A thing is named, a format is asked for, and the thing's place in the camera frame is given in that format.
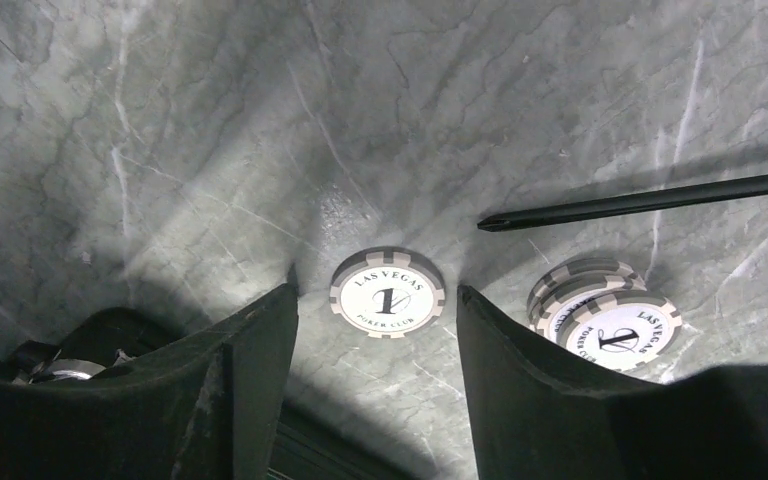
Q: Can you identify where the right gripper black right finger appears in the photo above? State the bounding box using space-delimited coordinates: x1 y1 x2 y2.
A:
456 285 768 480

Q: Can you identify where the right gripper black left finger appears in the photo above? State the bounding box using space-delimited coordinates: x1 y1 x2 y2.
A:
0 284 298 479

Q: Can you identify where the white poker chip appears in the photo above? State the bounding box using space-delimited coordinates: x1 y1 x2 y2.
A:
556 290 683 372
329 246 447 339
527 258 646 342

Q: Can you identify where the orange handled screwdriver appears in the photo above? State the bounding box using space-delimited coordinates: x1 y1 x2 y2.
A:
477 174 768 232

